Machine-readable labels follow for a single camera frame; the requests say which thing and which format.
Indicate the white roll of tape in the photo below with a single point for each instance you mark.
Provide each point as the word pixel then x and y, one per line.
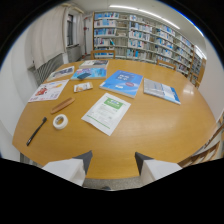
pixel 60 121

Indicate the brown wooden comb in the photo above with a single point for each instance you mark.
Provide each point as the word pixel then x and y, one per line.
pixel 62 105

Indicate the white curtain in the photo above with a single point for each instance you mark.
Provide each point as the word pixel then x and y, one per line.
pixel 48 35

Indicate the grey and blue booklet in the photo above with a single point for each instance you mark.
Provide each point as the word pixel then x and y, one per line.
pixel 161 90

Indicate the grey and white book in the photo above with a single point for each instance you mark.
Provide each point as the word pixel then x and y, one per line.
pixel 94 63

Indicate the blue book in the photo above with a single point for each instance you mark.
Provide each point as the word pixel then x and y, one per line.
pixel 121 83

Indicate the white and green paper sheet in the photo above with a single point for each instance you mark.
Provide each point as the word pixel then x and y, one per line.
pixel 106 113

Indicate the long library bookshelf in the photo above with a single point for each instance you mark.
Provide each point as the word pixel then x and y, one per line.
pixel 146 40

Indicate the ceiling strip light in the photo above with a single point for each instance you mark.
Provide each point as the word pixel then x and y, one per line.
pixel 144 15

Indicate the small orange and white packet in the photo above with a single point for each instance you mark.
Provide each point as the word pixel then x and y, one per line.
pixel 83 87

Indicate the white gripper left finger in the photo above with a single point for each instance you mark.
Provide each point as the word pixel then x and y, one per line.
pixel 68 169

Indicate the white leaflet with red figure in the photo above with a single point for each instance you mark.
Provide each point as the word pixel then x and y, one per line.
pixel 48 90

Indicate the light blue magazine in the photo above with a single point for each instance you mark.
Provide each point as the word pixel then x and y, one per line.
pixel 89 73

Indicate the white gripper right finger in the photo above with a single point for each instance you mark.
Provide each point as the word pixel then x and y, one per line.
pixel 156 168

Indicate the window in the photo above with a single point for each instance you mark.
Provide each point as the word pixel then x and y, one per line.
pixel 70 30

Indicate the black pen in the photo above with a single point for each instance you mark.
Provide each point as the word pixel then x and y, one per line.
pixel 36 131

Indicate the wall radiator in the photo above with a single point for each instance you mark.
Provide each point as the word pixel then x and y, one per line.
pixel 48 68

